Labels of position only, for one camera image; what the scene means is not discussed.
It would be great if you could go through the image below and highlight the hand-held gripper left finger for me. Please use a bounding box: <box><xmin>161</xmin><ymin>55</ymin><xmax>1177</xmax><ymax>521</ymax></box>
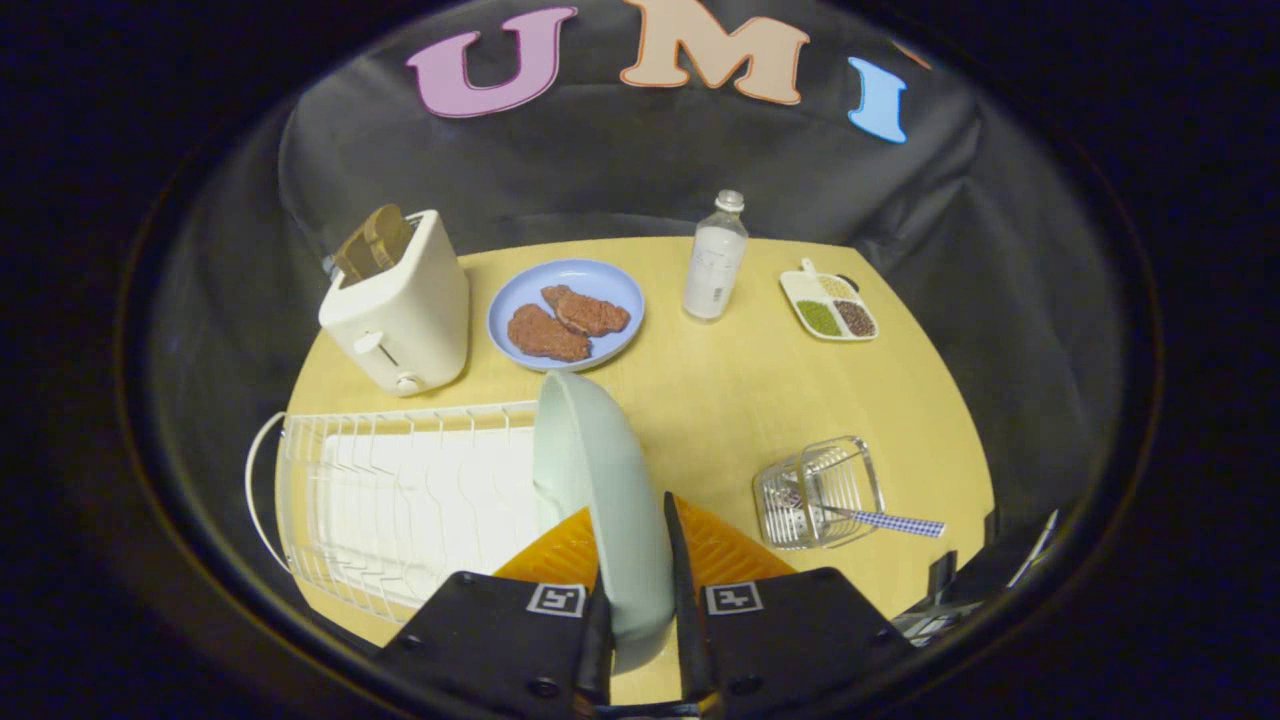
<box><xmin>372</xmin><ymin>507</ymin><xmax>615</xmax><ymax>710</ymax></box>

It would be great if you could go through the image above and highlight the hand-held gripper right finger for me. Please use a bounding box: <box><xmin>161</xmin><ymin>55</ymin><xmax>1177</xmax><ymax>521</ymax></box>
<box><xmin>664</xmin><ymin>492</ymin><xmax>916</xmax><ymax>707</ymax></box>

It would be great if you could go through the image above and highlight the pale green plate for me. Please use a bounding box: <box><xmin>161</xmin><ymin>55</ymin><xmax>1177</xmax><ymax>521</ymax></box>
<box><xmin>531</xmin><ymin>370</ymin><xmax>677</xmax><ymax>675</ymax></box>

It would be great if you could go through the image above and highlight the clear wire-pattern basket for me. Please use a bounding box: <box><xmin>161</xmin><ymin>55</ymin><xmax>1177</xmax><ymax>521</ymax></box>
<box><xmin>753</xmin><ymin>436</ymin><xmax>887</xmax><ymax>551</ymax></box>

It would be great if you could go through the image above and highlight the blue checkered handle spoon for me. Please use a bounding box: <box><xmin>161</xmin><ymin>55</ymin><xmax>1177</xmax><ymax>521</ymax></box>
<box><xmin>778</xmin><ymin>487</ymin><xmax>946</xmax><ymax>539</ymax></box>

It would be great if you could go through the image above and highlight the white wire dish rack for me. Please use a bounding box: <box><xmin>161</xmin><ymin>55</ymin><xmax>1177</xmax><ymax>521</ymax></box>
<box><xmin>245</xmin><ymin>400</ymin><xmax>563</xmax><ymax>625</ymax></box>

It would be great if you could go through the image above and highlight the light blue plate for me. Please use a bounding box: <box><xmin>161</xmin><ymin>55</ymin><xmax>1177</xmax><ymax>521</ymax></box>
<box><xmin>487</xmin><ymin>259</ymin><xmax>646</xmax><ymax>373</ymax></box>

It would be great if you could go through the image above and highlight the brown meat patty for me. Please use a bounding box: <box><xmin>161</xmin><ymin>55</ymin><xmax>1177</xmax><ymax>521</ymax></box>
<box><xmin>541</xmin><ymin>285</ymin><xmax>632</xmax><ymax>337</ymax></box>
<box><xmin>507</xmin><ymin>304</ymin><xmax>593</xmax><ymax>363</ymax></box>

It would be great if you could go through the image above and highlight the white divided tray with beans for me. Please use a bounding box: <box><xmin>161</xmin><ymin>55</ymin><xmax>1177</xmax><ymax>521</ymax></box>
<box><xmin>780</xmin><ymin>258</ymin><xmax>880</xmax><ymax>343</ymax></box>

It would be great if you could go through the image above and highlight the white plastic bottle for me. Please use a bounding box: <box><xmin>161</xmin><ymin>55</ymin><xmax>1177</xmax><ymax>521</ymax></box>
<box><xmin>683</xmin><ymin>190</ymin><xmax>750</xmax><ymax>322</ymax></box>

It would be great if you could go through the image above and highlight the cream white toaster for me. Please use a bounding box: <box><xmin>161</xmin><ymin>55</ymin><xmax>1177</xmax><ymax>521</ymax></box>
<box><xmin>318</xmin><ymin>209</ymin><xmax>471</xmax><ymax>398</ymax></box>

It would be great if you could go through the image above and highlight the black backdrop cloth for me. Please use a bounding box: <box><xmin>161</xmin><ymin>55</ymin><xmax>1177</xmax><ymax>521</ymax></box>
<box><xmin>150</xmin><ymin>0</ymin><xmax>1141</xmax><ymax>561</ymax></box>

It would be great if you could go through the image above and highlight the brown toast slice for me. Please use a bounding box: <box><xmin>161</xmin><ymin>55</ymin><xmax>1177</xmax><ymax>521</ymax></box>
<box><xmin>332</xmin><ymin>204</ymin><xmax>415</xmax><ymax>283</ymax></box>

